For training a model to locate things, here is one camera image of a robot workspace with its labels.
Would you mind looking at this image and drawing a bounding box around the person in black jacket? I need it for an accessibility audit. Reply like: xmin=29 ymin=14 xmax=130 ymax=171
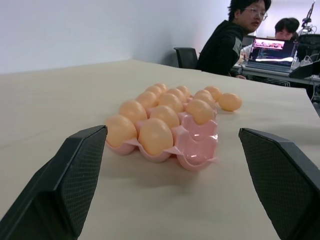
xmin=195 ymin=0 xmax=272 ymax=79

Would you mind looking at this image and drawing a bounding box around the black office chair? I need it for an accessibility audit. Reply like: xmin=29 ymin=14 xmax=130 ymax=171
xmin=173 ymin=46 xmax=199 ymax=70

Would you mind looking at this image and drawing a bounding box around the person with black hair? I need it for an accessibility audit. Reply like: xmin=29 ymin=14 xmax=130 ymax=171
xmin=239 ymin=17 xmax=301 ymax=61

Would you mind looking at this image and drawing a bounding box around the black flat device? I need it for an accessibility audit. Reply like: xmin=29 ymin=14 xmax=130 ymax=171
xmin=288 ymin=61 xmax=320 ymax=80

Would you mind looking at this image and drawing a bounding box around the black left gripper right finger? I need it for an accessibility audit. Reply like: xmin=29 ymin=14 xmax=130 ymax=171
xmin=238 ymin=127 xmax=320 ymax=240

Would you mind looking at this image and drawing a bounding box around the open grey laptop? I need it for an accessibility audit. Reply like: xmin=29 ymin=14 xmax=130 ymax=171
xmin=241 ymin=37 xmax=300 ymax=74

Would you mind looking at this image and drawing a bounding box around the pink plastic egg tray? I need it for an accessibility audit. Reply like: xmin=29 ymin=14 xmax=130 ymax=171
xmin=104 ymin=94 xmax=220 ymax=173

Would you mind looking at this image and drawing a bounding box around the black mesh chair back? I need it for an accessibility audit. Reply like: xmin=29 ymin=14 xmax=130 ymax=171
xmin=296 ymin=33 xmax=320 ymax=66

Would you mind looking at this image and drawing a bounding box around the grey office desk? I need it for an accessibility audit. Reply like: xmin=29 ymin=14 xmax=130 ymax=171
xmin=231 ymin=62 xmax=320 ymax=89

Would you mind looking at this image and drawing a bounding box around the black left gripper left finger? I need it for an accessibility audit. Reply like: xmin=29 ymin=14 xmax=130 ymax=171
xmin=0 ymin=124 xmax=108 ymax=240

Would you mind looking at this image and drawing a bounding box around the white power adapter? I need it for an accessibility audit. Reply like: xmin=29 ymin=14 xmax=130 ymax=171
xmin=299 ymin=56 xmax=314 ymax=68

